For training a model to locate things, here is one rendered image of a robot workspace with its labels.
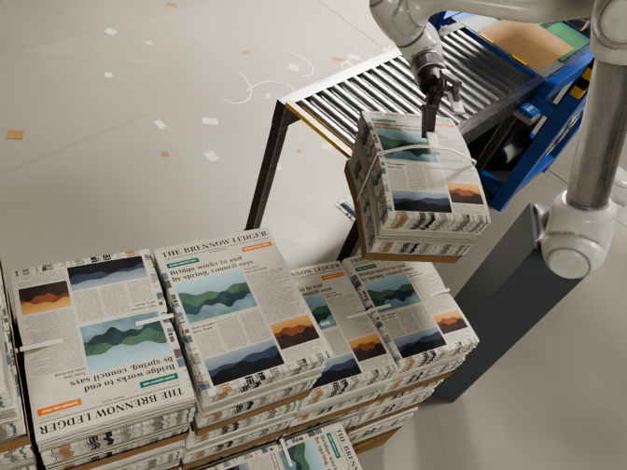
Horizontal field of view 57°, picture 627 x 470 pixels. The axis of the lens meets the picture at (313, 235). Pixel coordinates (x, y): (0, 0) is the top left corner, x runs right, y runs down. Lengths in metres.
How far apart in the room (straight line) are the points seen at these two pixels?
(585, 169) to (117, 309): 1.12
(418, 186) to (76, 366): 0.90
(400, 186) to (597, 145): 0.46
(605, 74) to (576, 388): 1.90
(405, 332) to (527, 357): 1.38
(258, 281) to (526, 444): 1.71
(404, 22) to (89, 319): 1.05
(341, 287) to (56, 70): 2.38
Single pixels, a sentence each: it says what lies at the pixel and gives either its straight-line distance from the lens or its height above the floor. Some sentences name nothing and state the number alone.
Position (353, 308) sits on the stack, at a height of 0.83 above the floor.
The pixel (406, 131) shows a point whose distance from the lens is 1.65.
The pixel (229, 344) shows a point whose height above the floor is 1.07.
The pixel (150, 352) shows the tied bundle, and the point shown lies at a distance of 1.21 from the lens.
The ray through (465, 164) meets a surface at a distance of 1.63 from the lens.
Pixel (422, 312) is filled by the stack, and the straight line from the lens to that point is 1.72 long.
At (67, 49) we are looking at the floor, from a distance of 3.74.
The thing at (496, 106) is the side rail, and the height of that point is 0.80.
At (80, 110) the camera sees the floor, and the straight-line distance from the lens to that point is 3.32.
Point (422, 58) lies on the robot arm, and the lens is 1.66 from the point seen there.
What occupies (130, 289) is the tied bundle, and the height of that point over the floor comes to 1.06.
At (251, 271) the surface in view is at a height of 1.07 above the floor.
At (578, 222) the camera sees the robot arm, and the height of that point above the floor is 1.26.
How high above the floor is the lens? 2.13
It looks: 48 degrees down
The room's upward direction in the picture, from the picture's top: 22 degrees clockwise
